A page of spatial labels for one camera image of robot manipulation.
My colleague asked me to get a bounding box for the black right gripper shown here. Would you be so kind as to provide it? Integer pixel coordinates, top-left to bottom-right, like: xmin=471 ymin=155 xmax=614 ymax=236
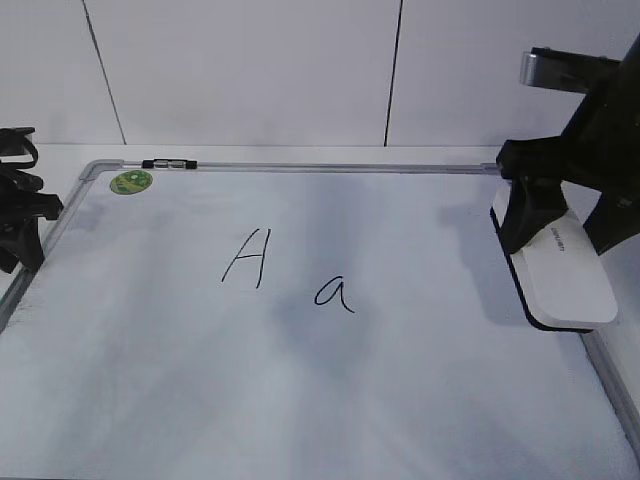
xmin=496 ymin=46 xmax=639 ymax=255

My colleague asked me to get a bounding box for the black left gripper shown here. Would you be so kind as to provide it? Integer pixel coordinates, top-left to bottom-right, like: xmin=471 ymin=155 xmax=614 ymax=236
xmin=0 ymin=127 xmax=63 ymax=273

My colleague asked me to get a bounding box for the white board eraser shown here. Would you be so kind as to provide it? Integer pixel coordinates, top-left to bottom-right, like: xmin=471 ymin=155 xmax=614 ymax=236
xmin=490 ymin=183 xmax=619 ymax=333

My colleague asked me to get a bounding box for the round green magnet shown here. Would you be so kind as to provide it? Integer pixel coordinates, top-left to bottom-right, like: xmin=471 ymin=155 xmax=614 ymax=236
xmin=109 ymin=170 xmax=153 ymax=195

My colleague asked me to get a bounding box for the black cable loop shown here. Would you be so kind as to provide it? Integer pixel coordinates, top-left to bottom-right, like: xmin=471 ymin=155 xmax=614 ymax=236
xmin=0 ymin=142 xmax=41 ymax=174

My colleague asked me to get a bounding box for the white board with grey frame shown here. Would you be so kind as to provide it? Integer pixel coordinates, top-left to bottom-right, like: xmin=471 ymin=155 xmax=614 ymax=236
xmin=1 ymin=171 xmax=639 ymax=479

